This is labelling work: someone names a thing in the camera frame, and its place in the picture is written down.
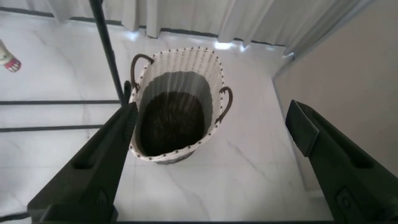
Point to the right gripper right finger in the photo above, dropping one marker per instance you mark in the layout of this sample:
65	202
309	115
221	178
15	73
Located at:
348	168

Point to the white curtain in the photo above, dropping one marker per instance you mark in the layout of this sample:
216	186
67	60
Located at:
186	15

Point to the cream printed garment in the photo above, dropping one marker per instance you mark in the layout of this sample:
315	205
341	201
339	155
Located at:
9	62

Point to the black clothes rack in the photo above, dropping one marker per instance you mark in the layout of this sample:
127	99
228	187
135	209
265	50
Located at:
105	46

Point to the white laundry basket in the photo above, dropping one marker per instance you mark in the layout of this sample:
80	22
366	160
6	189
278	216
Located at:
186	62

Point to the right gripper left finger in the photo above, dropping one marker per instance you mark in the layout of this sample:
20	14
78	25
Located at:
87	174

